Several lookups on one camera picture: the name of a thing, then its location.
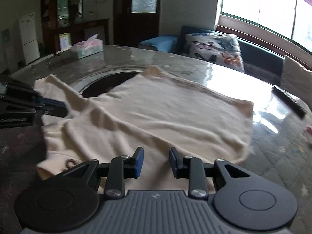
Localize dark wooden cabinet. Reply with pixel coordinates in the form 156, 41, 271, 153
40, 0, 109, 54

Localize pink hair scrunchie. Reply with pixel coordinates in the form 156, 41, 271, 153
305, 125, 312, 137

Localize white refrigerator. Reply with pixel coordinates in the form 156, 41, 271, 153
19, 13, 40, 65

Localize butterfly print pillow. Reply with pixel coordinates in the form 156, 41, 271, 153
183, 33, 245, 73

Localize green framed window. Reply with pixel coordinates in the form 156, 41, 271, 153
221, 0, 311, 52

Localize cream beige shirt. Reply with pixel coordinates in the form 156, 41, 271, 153
34, 66, 253, 190

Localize black remote control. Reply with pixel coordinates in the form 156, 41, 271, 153
272, 85, 307, 119

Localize blue blanket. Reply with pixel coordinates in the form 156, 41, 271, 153
138, 35, 178, 53

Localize dark door with glass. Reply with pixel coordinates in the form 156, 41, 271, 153
113, 0, 160, 47

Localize tissue box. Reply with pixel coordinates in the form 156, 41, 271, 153
70, 34, 104, 60

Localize plain beige pillow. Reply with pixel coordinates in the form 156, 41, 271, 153
280, 56, 312, 108

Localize dark green corner sofa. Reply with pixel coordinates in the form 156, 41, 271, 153
174, 25, 284, 85

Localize round black induction cooktop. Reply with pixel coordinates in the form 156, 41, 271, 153
79, 71, 140, 98

